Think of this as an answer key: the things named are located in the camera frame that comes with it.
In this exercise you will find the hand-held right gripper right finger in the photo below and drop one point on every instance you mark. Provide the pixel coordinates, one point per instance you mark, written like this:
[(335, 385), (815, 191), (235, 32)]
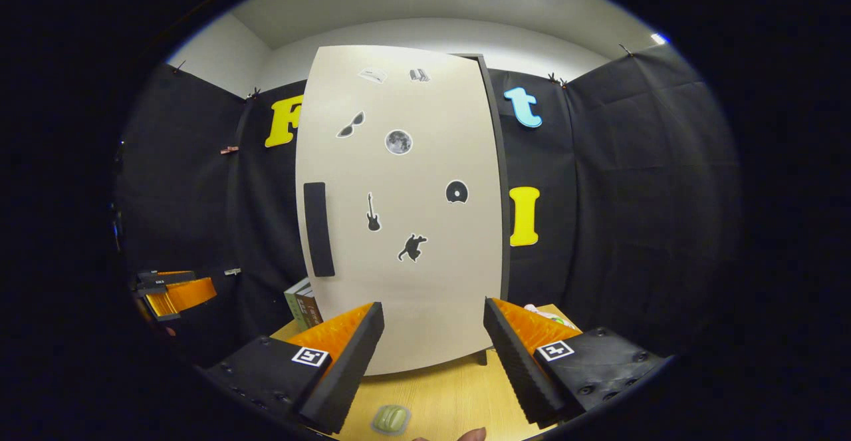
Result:
[(515, 361)]

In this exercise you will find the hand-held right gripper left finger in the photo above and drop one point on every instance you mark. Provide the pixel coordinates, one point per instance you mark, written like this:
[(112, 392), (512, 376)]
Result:
[(342, 378)]

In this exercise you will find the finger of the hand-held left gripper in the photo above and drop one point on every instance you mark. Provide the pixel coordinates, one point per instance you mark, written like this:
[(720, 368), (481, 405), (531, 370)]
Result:
[(173, 277), (183, 294)]

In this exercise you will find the beige cabinet door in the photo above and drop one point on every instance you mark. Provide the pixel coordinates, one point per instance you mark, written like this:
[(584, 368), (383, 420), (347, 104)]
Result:
[(425, 281)]

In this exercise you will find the dark grey cabinet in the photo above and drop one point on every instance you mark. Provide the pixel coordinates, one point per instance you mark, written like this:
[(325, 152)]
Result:
[(503, 181)]

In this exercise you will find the white clip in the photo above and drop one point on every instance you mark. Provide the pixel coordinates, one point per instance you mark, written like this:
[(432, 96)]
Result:
[(233, 271)]

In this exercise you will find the green plush toy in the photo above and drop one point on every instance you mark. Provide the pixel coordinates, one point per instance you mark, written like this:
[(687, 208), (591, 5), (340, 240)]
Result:
[(548, 314)]

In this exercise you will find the green book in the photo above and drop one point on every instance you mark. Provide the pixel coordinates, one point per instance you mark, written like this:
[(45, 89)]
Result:
[(294, 311)]

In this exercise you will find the brown clip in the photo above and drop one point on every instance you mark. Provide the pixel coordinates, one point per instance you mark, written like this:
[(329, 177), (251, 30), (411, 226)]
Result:
[(229, 150)]

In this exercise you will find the black backdrop cloth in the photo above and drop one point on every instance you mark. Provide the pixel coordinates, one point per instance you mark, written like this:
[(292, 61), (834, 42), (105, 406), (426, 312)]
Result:
[(631, 195)]

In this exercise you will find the ceiling light strip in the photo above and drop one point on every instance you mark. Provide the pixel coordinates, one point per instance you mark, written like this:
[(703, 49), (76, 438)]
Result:
[(659, 38)]

